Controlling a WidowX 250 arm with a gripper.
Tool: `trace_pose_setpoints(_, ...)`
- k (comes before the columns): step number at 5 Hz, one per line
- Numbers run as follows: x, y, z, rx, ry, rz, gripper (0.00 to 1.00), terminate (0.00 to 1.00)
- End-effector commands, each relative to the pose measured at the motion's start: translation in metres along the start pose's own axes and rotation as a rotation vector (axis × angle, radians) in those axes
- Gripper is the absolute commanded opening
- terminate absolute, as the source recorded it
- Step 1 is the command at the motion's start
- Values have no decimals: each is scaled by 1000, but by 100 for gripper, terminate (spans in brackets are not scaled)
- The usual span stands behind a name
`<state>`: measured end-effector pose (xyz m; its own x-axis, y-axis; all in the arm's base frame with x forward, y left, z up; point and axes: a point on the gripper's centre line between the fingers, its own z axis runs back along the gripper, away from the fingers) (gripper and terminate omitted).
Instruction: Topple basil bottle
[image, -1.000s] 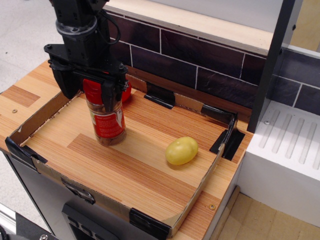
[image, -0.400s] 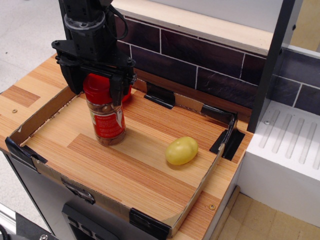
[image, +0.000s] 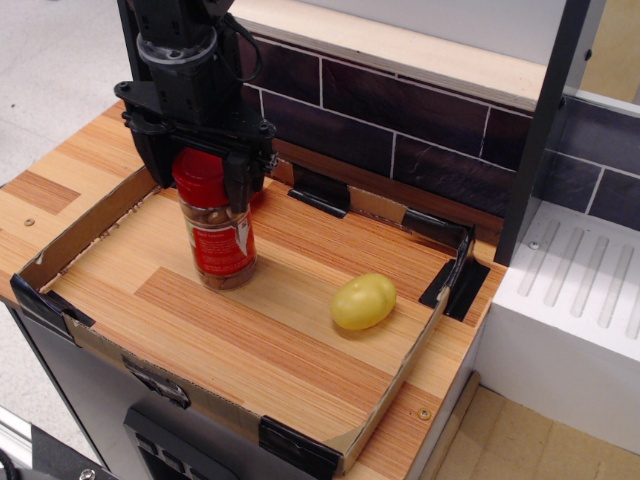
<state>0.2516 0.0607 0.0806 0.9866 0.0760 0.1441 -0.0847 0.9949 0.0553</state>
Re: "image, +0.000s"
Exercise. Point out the dark grey vertical post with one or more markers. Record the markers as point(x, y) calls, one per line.
point(524, 199)

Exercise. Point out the yellow potato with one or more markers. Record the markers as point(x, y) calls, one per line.
point(363, 302)

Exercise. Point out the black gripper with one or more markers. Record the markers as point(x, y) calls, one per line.
point(202, 108)

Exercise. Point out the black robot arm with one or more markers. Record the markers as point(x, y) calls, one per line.
point(188, 33)

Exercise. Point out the dark brick backsplash panel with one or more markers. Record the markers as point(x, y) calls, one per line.
point(455, 146)

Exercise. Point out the white sink drainboard unit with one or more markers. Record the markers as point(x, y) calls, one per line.
point(562, 334)

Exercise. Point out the cardboard fence with black tape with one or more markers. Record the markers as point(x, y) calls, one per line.
point(96, 259)

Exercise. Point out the red lidded spice bottle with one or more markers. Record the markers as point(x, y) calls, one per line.
point(222, 242)

